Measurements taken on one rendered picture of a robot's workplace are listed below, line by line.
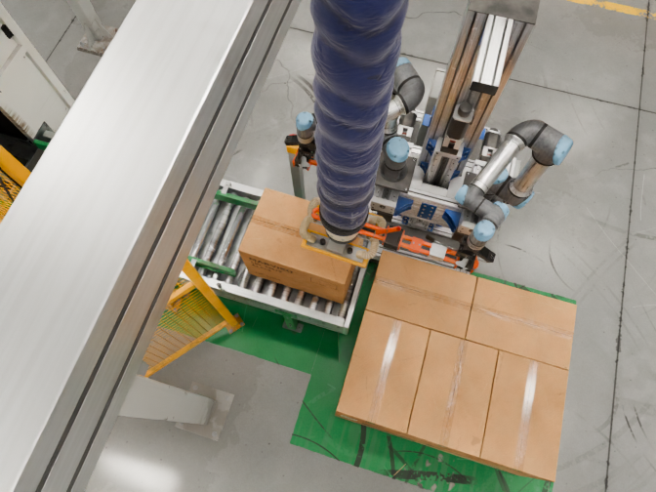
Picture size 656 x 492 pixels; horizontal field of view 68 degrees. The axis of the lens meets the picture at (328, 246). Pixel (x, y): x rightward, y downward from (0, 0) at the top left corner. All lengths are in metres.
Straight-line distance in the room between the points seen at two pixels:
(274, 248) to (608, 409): 2.44
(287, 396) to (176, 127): 3.05
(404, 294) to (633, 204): 2.14
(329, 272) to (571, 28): 3.54
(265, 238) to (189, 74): 2.24
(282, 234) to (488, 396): 1.45
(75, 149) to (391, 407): 2.56
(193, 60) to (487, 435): 2.70
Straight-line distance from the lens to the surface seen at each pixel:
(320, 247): 2.39
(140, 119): 0.41
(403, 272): 3.00
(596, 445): 3.77
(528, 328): 3.11
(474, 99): 2.36
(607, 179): 4.43
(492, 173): 2.14
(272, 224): 2.66
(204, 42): 0.45
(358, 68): 1.29
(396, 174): 2.64
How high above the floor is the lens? 3.36
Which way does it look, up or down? 68 degrees down
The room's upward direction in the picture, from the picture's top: 1 degrees counter-clockwise
